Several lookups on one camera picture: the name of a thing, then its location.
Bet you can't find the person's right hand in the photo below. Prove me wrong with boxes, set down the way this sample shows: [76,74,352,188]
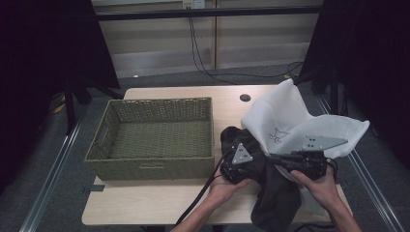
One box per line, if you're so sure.
[289,165,343,211]

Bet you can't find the black metal stand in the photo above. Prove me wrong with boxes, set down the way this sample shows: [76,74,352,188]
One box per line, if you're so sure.
[62,75,124,135]

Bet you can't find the white mesh laundry bag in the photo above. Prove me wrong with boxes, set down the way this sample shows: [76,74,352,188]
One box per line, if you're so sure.
[240,77,371,218]

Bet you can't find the black curtain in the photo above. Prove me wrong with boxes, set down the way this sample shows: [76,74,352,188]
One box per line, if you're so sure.
[0,0,121,196]
[298,0,410,170]

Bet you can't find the hand-held gripper cable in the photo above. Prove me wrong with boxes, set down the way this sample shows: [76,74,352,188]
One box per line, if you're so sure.
[326,157,338,182]
[174,149,234,226]

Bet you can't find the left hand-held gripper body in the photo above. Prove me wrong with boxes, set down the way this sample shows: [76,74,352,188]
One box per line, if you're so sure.
[220,142,256,186]

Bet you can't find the left hand-held gripper cable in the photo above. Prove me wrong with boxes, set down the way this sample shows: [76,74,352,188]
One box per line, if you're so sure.
[174,149,234,226]

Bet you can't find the black horizontal bar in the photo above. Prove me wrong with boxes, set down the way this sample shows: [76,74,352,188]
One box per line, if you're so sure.
[95,5,323,22]

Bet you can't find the white wall socket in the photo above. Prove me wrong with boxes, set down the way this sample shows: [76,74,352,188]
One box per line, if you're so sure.
[182,0,207,10]

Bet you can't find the right hand-held gripper cable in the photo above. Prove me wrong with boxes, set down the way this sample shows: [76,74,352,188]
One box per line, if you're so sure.
[326,157,338,182]

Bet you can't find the dark grey garment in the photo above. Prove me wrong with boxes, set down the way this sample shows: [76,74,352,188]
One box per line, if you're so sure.
[220,126,303,232]

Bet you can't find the yellow tape strip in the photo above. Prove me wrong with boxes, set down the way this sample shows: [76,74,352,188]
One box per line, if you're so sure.
[52,93,68,115]

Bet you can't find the person's left hand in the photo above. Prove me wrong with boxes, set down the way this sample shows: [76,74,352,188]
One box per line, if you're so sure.
[207,169,252,208]

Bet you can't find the green woven basket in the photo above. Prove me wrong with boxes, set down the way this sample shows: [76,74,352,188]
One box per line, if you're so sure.
[84,97,216,182]

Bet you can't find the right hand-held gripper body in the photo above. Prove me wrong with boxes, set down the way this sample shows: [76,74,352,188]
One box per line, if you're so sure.
[287,134,349,181]

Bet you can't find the black floor cable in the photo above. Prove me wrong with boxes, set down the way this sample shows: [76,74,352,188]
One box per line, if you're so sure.
[188,16,306,80]
[190,16,240,86]

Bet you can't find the metal floor rail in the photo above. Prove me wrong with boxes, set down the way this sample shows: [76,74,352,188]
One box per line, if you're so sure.
[18,105,89,232]
[315,95,405,232]

